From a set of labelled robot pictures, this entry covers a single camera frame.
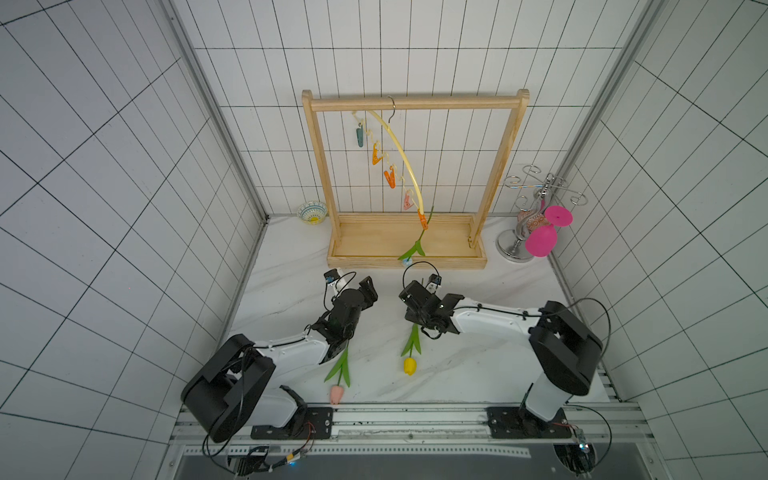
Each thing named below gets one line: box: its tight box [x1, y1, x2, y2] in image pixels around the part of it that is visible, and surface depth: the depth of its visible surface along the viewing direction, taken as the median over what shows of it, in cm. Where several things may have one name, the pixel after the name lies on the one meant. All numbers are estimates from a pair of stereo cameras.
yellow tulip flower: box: [401, 323, 422, 376], surface depth 82 cm
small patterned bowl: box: [298, 201, 328, 225], surface depth 120 cm
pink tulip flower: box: [324, 344, 351, 405], surface depth 81 cm
